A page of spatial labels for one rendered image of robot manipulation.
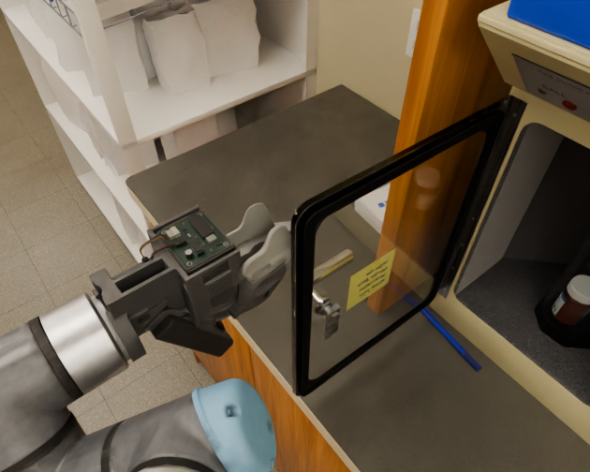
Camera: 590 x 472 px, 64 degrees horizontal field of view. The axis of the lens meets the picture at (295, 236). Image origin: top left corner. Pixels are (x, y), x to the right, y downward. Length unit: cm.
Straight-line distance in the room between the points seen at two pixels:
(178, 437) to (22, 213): 244
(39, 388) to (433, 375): 62
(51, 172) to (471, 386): 249
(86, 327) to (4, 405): 7
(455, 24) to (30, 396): 52
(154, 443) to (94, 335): 10
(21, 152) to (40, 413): 279
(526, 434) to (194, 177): 85
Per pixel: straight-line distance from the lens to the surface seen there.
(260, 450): 36
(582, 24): 45
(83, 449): 42
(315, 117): 134
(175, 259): 41
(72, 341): 41
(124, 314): 41
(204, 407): 36
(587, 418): 86
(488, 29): 49
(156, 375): 194
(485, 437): 84
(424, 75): 57
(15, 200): 283
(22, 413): 42
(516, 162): 67
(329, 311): 57
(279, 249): 46
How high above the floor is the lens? 169
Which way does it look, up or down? 48 degrees down
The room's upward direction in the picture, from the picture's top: straight up
